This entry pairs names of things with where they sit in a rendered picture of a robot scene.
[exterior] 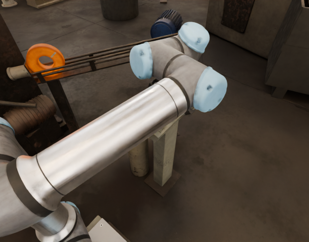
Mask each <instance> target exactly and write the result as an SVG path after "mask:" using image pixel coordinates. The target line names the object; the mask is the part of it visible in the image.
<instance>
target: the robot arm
mask: <svg viewBox="0 0 309 242"><path fill-rule="evenodd" d="M209 40H210V36H209V33H208V31H207V30H206V29H205V28H204V27H203V26H201V25H199V24H197V23H194V22H187V23H185V24H183V25H182V27H181V29H180V30H179V31H178V35H176V36H172V37H169V38H165V39H160V40H156V41H151V42H145V43H144V44H140V45H137V46H134V47H133V48H132V49H131V51H130V65H131V68H132V70H133V72H134V74H135V75H136V77H137V78H139V79H147V78H148V79H150V78H151V77H155V79H153V81H151V82H150V83H149V85H148V88H147V89H145V90H144V91H142V92H140V93H139V94H137V95H135V96H134V97H132V98H130V99H129V100H127V101H125V102H124V103H122V104H120V105H118V106H117V107H115V108H113V109H112V110H110V111H108V112H107V113H105V114H103V115H102V116H100V117H98V118H96V119H95V120H93V121H92V122H90V123H88V124H87V125H85V126H83V127H82V128H80V129H78V130H77V131H75V132H73V133H72V134H70V135H68V136H66V137H65V138H63V139H61V140H60V141H58V142H56V143H55V144H53V145H51V146H50V147H48V148H46V149H45V150H43V151H41V152H39V153H38V154H36V155H34V156H32V157H31V156H29V155H28V154H27V153H26V152H25V150H24V149H23V148H22V147H21V146H20V144H19V143H18V142H17V140H16V138H15V136H14V135H15V132H14V129H13V128H12V127H11V125H10V124H9V123H8V122H7V121H6V120H5V119H3V118H1V117H0V237H4V236H7V235H10V234H13V233H16V232H19V231H21V230H24V229H26V228H28V227H32V228H34V229H35V230H36V236H37V238H38V239H39V240H40V241H41V242H92V240H91V238H90V235H89V233H88V231H87V229H86V227H85V225H84V222H83V220H82V218H81V215H80V212H79V209H78V208H77V207H76V205H75V204H74V203H72V202H68V201H67V202H64V201H63V202H61V198H62V197H63V196H65V195H66V194H68V193H69V192H70V191H72V190H73V189H75V188H76V187H78V186H79V185H81V184H82V183H84V182H85V181H87V180H88V179H89V178H91V177H92V176H94V175H95V174H97V173H98V172H100V171H101V170H103V169H104V168H105V167H107V166H108V165H110V164H111V163H113V162H114V161H116V160H117V159H118V158H120V157H121V156H123V155H124V154H126V153H127V152H129V151H130V150H131V149H133V148H134V147H136V146H137V145H139V144H140V143H142V142H143V141H145V140H146V139H148V138H149V137H151V136H152V135H153V134H155V133H156V132H157V131H159V130H160V129H162V128H163V127H165V126H166V125H168V124H169V123H171V122H172V121H174V120H175V119H177V118H178V117H179V116H181V115H182V114H185V115H190V114H193V113H194V111H195V110H197V109H198V110H200V111H201V112H207V111H211V110H213V109H214V108H215V107H217V106H218V104H219V103H220V102H221V101H222V99H223V97H224V95H225V93H226V89H227V80H226V78H225V77H224V76H222V75H221V74H219V73H218V72H216V71H214V70H213V69H212V68H211V67H210V66H209V67H207V66H206V65H204V64H202V63H200V62H198V60H199V58H200V56H201V55H202V53H204V51H205V48H206V46H207V44H208V42H209Z"/></svg>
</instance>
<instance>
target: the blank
mask: <svg viewBox="0 0 309 242"><path fill-rule="evenodd" d="M41 56H47V57H50V58H51V59H52V60H53V62H54V63H53V64H52V65H50V66H46V65H43V64H42V63H41V62H40V61H39V58H40V57H41ZM26 62H27V65H28V66H29V68H30V69H31V70H32V71H33V72H37V71H41V70H45V69H50V68H54V67H58V66H63V65H65V60H64V56H63V54H62V53H61V52H60V51H59V50H58V49H57V48H55V47H54V46H52V45H49V44H43V43H41V44H35V45H33V46H32V47H31V48H30V49H29V50H28V52H27V55H26ZM63 69H64V68H62V69H57V70H53V71H49V72H45V73H50V72H55V71H59V70H63ZM45 73H41V74H45ZM59 74H60V73H57V74H53V75H49V76H46V77H54V76H57V75H59Z"/></svg>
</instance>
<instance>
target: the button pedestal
mask: <svg viewBox="0 0 309 242"><path fill-rule="evenodd" d="M184 115H185V114H182V115H181V116H179V117H178V118H177V119H175V120H174V121H172V122H171V123H169V124H168V125H166V126H165V127H163V128H162V129H160V130H159V131H157V132H156V133H155V134H153V135H152V136H151V137H150V139H151V140H152V141H153V155H154V170H153V172H152V173H151V174H150V175H149V176H148V177H147V178H146V179H145V180H144V183H146V184H147V185H148V186H149V187H150V188H152V189H153V190H154V191H156V192H157V193H158V194H159V195H160V196H162V197H164V196H165V195H166V194H167V193H168V191H169V190H170V189H171V188H172V186H173V185H174V184H175V183H176V181H177V180H178V179H179V178H180V177H181V174H179V173H178V172H176V171H175V170H173V158H174V151H175V143H176V136H177V129H178V121H179V120H180V119H181V118H182V117H183V116H184Z"/></svg>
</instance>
